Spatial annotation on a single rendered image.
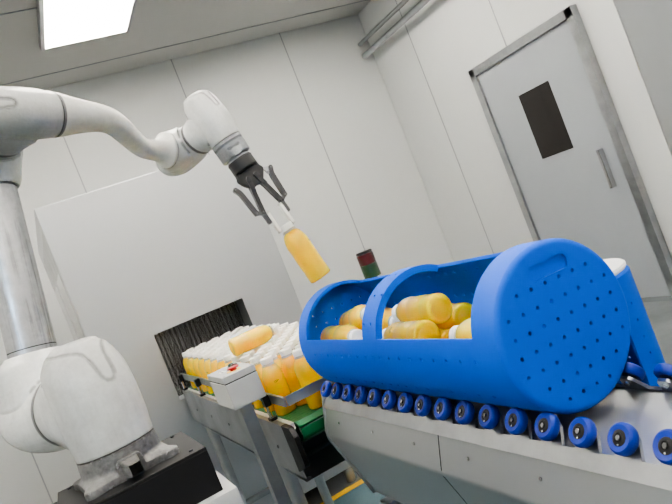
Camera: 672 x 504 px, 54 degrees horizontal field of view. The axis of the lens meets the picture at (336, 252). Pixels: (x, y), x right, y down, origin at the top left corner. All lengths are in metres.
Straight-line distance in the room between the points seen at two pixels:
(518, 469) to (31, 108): 1.17
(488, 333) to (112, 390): 0.70
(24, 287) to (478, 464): 0.99
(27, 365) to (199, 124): 0.77
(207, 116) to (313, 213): 4.73
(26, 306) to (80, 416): 0.32
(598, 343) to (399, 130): 6.10
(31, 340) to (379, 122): 5.86
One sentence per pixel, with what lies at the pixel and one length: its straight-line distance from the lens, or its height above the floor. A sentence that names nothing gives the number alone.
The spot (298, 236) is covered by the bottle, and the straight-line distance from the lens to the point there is 1.82.
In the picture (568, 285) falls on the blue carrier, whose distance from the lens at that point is 1.14.
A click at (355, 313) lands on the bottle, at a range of 1.71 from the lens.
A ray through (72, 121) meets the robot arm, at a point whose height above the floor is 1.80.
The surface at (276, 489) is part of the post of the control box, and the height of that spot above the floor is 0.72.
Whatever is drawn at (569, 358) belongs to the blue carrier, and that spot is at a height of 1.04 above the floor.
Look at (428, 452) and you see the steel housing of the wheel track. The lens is 1.44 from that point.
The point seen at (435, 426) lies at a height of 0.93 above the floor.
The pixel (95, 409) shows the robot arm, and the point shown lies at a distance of 1.32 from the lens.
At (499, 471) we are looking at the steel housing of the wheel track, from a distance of 1.25.
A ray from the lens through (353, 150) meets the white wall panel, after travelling 6.84.
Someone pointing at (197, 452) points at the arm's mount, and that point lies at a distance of 1.29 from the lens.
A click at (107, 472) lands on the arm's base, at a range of 1.34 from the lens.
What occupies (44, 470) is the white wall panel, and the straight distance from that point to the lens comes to 6.05.
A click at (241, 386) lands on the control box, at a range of 1.92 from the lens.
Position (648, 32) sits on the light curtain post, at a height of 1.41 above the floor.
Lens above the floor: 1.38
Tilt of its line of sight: 2 degrees down
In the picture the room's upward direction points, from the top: 22 degrees counter-clockwise
